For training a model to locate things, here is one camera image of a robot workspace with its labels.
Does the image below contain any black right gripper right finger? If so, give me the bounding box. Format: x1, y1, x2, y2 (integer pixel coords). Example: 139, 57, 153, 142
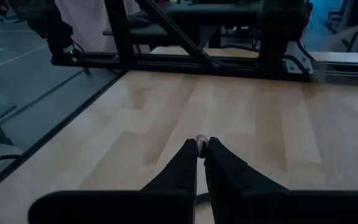
203, 136, 289, 192

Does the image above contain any white USB cable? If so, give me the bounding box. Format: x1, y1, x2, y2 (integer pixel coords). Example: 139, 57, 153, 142
195, 134, 211, 159

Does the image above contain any black metal rig frame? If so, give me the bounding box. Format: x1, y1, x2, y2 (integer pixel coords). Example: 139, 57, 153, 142
50, 0, 358, 83

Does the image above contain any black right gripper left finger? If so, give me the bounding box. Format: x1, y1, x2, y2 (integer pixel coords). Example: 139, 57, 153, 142
140, 138, 199, 192

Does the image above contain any black desk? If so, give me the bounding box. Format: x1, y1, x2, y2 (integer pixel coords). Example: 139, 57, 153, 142
129, 0, 260, 47

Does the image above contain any black device with green light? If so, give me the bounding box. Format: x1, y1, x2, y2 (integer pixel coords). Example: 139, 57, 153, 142
26, 0, 76, 65

